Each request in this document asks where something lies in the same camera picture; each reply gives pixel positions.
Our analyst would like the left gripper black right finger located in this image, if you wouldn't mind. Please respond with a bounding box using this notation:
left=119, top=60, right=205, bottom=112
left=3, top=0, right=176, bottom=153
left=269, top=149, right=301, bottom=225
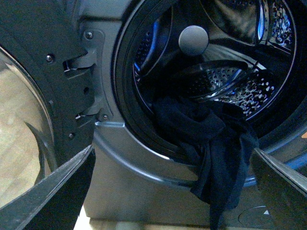
left=250, top=148, right=307, bottom=230

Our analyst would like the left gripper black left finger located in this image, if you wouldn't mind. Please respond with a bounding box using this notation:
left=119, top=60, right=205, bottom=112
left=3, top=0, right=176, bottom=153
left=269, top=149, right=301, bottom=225
left=0, top=145, right=96, bottom=230

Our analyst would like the dark navy knit garment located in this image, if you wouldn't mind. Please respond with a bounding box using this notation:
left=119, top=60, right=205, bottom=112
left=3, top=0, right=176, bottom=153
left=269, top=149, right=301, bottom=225
left=153, top=96, right=259, bottom=230

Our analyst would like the washing machine glass door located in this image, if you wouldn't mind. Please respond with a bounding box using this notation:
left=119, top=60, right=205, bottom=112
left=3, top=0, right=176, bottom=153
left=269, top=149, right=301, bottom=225
left=0, top=0, right=94, bottom=207

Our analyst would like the grey front-load washing machine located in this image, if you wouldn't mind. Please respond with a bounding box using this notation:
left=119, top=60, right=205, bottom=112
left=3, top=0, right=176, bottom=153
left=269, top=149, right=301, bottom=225
left=80, top=0, right=307, bottom=226

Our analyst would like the orange warning sticker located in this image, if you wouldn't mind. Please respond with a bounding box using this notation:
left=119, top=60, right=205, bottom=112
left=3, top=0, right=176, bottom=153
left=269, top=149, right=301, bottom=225
left=301, top=131, right=307, bottom=138

